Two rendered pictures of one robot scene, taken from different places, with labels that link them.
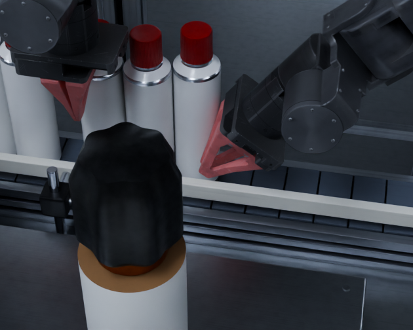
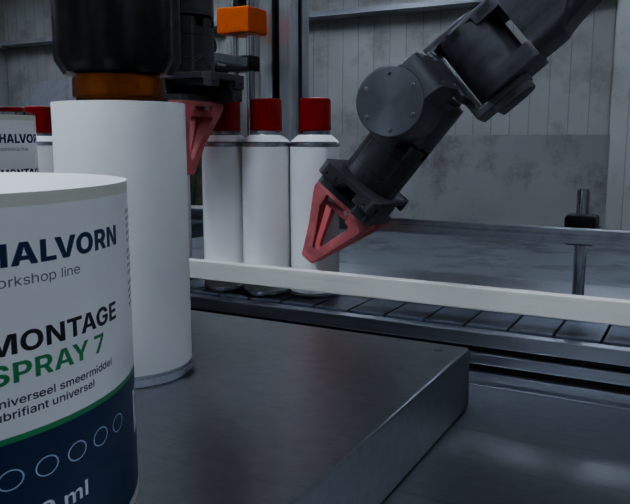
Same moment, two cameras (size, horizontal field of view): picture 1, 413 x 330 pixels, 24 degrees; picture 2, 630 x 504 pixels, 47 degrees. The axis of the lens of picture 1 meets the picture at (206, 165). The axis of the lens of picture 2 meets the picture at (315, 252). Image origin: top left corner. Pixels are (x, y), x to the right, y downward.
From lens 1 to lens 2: 65 cm
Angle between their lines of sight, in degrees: 38
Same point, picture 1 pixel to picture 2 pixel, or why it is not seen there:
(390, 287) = (514, 400)
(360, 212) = (476, 295)
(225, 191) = (327, 275)
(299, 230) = (405, 323)
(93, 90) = (211, 159)
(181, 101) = (293, 175)
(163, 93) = (275, 161)
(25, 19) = not seen: outside the picture
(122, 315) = (73, 147)
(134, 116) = (246, 189)
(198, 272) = (266, 328)
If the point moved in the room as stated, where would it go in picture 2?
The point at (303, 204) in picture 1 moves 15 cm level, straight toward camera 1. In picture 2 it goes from (410, 288) to (345, 326)
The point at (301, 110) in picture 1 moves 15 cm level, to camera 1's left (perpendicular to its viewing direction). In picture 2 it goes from (377, 75) to (207, 80)
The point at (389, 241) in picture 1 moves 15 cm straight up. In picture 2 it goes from (513, 336) to (521, 157)
